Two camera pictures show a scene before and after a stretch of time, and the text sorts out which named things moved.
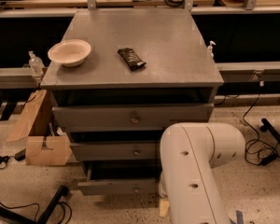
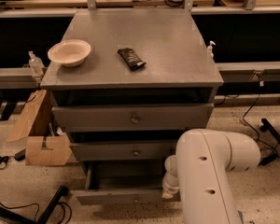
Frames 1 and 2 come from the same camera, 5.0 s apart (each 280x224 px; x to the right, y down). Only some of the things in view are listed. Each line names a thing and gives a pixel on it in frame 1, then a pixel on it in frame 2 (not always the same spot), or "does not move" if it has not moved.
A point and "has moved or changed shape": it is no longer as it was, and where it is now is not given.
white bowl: x=70 y=52 does not move
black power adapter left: x=21 y=156 does not move
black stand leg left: x=10 y=215 does not move
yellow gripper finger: x=163 y=208 to x=166 y=195
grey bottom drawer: x=119 y=178 has moved or changed shape
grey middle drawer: x=116 y=150 does not move
